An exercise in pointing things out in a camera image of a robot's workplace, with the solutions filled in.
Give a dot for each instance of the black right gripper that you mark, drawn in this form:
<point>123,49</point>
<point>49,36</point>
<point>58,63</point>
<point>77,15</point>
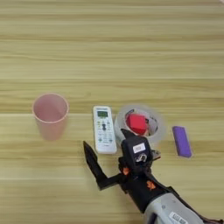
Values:
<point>140,183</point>

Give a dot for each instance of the white remote control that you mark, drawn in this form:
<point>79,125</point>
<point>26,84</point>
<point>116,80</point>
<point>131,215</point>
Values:
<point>104,132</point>

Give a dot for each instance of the clear packing tape roll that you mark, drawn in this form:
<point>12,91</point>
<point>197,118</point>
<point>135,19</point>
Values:
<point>159,132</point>

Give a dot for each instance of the purple rectangular block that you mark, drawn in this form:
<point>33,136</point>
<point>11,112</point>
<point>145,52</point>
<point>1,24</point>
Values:
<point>182,142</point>

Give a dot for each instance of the red block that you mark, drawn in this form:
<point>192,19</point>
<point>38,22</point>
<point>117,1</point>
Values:
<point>137,123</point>

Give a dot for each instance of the pink plastic cup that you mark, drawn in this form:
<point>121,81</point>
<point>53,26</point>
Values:
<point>50,116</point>

